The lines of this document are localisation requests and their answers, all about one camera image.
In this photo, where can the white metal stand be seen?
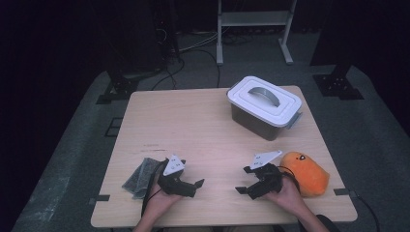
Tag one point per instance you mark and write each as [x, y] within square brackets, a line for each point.
[254, 18]

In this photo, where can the black tape strip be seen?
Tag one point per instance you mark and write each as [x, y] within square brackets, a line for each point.
[343, 192]
[101, 198]

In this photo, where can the transparent grey storage box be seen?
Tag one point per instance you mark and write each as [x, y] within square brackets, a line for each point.
[254, 124]

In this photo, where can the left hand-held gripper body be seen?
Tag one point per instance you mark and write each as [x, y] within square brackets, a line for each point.
[174, 166]

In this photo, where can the orange plush toy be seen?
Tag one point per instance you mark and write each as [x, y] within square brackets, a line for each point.
[306, 175]

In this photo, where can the black stand base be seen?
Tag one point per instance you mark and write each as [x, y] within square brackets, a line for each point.
[117, 90]
[336, 85]

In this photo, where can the person's left hand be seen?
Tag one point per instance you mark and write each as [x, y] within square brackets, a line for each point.
[161, 201]

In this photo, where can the grey fluffy cloth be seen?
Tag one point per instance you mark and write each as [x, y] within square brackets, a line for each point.
[141, 177]

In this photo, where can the person's right hand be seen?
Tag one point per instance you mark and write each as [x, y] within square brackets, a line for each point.
[286, 196]

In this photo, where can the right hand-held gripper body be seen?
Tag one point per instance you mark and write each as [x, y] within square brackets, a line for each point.
[267, 177]

